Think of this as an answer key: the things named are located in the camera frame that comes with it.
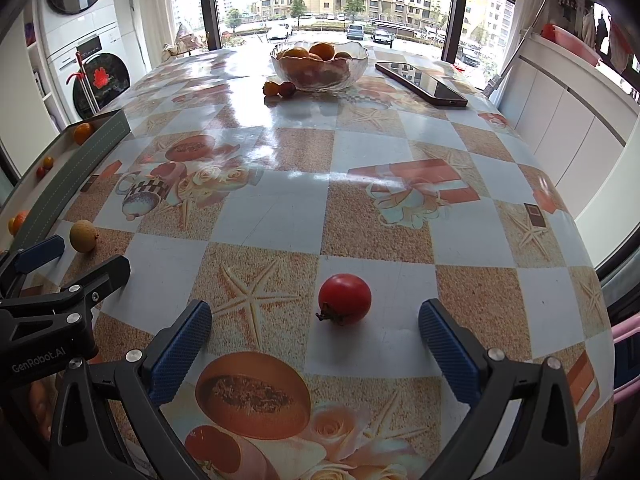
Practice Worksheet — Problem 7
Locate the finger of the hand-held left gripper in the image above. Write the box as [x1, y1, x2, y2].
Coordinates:
[0, 234, 66, 297]
[59, 254, 132, 313]

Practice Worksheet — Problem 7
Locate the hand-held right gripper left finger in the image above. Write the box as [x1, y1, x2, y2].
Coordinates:
[48, 299, 213, 480]

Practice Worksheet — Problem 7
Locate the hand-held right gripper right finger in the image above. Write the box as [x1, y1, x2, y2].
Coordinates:
[418, 298, 581, 480]

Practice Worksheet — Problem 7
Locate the beige round loquat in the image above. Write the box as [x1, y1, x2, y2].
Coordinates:
[69, 220, 99, 254]

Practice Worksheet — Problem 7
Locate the grey rectangular tray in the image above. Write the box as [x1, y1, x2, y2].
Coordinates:
[0, 108, 132, 256]

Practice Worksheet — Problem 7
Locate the red tomato with stem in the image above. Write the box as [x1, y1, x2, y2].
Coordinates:
[316, 273, 373, 327]

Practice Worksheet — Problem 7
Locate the person's left hand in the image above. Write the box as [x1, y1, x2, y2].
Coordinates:
[27, 379, 58, 442]

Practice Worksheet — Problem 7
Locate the printed checkered tablecloth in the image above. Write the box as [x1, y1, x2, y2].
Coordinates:
[0, 47, 617, 480]

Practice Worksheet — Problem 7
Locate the pink chair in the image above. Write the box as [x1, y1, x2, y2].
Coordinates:
[607, 312, 640, 406]

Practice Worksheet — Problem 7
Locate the white washing machine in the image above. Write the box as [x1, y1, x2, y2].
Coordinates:
[47, 35, 151, 122]

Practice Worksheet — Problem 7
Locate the black smartphone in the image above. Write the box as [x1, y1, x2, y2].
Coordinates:
[375, 61, 469, 108]

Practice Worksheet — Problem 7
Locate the clear glass bowl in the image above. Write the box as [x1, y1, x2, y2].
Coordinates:
[270, 40, 370, 93]

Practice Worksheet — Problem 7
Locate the broom stick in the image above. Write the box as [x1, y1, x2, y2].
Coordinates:
[482, 0, 556, 103]

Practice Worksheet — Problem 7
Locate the red plastic basin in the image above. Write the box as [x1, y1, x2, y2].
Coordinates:
[540, 22, 603, 68]

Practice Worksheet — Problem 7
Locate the white wall cabinet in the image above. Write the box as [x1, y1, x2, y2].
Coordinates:
[497, 35, 640, 221]

